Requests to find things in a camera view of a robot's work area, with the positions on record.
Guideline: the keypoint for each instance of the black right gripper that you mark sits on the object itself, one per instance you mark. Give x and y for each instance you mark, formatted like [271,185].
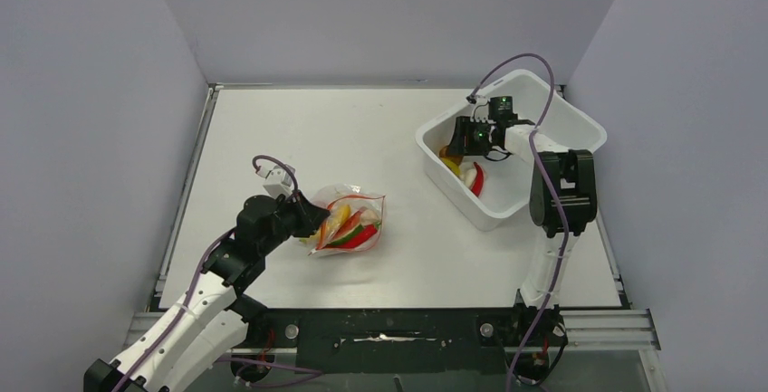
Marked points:
[464,144]

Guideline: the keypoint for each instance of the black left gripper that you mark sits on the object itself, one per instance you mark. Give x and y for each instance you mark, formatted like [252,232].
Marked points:
[310,215]

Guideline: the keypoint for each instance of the white garlic bulb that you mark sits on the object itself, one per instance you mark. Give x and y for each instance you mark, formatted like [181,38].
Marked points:
[469,177]

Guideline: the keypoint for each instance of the yellow banana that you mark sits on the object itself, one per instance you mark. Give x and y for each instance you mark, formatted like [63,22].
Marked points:
[339,215]

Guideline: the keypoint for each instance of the red chili pepper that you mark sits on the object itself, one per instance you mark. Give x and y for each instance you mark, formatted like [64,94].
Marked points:
[479,181]
[361,237]

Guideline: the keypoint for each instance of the watermelon slice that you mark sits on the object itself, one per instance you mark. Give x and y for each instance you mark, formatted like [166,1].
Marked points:
[347,231]

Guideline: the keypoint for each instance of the clear zip top bag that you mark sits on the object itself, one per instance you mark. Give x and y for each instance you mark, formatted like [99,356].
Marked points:
[359,199]

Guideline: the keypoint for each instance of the beige ginger piece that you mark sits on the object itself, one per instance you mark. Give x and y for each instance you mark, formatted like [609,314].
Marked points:
[370,217]

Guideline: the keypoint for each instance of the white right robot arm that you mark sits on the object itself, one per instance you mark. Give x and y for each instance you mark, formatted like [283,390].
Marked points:
[563,198]

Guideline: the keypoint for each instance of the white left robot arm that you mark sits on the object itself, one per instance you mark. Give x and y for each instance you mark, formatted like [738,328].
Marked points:
[213,313]

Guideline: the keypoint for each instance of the yellow star fruit slice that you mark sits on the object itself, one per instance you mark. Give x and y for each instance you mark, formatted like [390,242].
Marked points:
[452,166]

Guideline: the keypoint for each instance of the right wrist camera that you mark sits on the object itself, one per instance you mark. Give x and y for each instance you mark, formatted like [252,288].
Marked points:
[477,101]

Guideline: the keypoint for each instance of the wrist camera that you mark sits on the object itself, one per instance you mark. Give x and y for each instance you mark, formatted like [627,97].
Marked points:
[278,181]
[477,101]

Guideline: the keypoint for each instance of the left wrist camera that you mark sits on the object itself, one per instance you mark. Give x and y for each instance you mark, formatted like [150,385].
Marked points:
[278,181]

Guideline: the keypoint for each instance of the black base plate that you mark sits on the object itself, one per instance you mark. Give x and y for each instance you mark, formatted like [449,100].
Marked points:
[411,341]

